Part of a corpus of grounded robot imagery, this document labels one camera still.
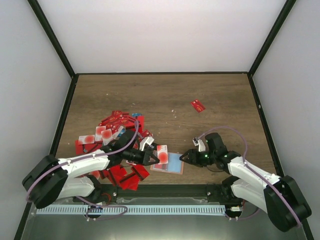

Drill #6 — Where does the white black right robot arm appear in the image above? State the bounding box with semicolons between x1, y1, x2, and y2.
179;132;312;232

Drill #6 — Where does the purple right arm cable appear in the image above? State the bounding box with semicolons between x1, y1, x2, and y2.
196;126;303;228

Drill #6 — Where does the blue card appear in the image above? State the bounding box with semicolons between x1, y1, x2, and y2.
131;112;142;118

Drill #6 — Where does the light blue slotted cable duct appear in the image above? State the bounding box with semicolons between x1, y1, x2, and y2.
36;204;226;216

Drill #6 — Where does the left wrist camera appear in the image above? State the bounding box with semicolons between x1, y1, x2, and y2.
139;136;154;151

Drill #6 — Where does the black enclosure frame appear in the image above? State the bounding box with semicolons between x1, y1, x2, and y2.
12;0;320;240

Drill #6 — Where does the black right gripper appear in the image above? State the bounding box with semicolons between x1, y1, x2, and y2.
180;148;217;168

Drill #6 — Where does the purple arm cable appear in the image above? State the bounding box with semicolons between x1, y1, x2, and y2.
196;126;303;228
26;119;140;222

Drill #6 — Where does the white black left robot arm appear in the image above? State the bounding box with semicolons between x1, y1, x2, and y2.
22;130;160;209

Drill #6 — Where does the lone red VIP card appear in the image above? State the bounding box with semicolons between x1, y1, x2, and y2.
190;99;206;113

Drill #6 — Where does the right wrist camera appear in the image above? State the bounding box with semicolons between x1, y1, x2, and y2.
192;137;206;152

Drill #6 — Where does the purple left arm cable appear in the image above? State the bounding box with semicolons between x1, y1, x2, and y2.
26;119;140;222

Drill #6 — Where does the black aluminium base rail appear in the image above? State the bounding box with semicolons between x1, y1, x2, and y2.
101;183;244;205

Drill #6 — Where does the pile of red cards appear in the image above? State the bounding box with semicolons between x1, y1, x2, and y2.
75;111;153;191

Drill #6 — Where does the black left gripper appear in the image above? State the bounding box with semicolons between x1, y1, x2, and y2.
123;148;160;167

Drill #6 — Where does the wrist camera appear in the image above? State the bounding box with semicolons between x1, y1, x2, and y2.
192;137;206;152
139;136;154;151

